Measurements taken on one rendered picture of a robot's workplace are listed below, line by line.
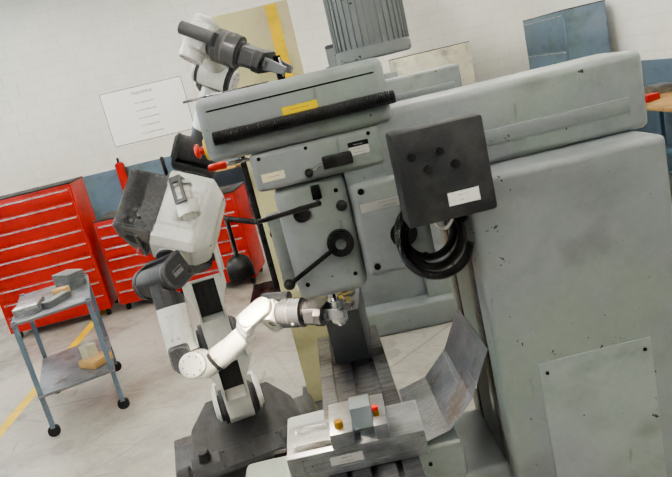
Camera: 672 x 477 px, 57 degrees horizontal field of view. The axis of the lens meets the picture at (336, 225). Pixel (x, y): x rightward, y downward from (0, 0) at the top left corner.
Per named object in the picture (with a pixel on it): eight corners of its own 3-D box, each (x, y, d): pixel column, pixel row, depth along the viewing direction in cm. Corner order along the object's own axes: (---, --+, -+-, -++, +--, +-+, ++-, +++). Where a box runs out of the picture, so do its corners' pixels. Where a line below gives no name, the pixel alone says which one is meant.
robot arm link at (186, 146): (185, 117, 201) (177, 154, 207) (182, 127, 194) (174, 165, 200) (220, 126, 204) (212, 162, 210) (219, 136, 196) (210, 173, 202)
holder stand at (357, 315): (335, 364, 211) (322, 311, 206) (339, 337, 232) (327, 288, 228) (370, 358, 210) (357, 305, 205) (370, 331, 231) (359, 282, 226)
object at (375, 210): (368, 280, 161) (347, 185, 155) (359, 255, 185) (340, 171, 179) (439, 263, 161) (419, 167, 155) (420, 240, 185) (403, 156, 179)
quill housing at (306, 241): (300, 305, 164) (270, 190, 156) (300, 281, 184) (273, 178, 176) (370, 288, 164) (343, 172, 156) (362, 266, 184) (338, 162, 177)
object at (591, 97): (350, 199, 157) (332, 122, 153) (343, 185, 179) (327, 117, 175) (652, 126, 158) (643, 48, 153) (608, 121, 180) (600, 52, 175)
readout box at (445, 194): (410, 231, 132) (390, 135, 127) (403, 222, 141) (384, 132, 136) (500, 209, 132) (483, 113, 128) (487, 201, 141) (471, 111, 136)
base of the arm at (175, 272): (154, 309, 192) (126, 290, 186) (167, 277, 200) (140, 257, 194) (187, 297, 184) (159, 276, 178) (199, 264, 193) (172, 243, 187)
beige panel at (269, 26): (304, 424, 355) (192, 16, 301) (303, 390, 393) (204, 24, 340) (391, 403, 355) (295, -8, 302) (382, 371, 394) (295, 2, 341)
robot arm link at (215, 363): (247, 347, 179) (197, 391, 178) (253, 344, 190) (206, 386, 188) (224, 319, 180) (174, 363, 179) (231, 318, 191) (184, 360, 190)
